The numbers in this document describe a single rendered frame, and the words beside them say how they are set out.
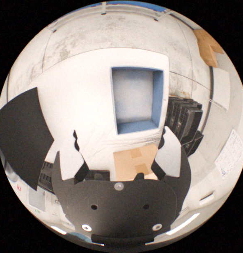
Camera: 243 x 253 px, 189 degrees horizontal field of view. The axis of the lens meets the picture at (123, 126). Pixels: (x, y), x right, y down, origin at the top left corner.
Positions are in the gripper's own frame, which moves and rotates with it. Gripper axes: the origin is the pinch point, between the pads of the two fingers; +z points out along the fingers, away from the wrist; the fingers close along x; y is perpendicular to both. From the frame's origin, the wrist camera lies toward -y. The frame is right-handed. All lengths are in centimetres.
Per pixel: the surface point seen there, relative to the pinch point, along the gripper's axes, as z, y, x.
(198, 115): 43, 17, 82
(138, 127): 13.3, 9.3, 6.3
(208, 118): 105, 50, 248
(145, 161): 9.4, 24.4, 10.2
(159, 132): 19.6, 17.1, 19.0
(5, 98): 26, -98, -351
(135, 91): 17.7, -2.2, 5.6
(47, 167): 5, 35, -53
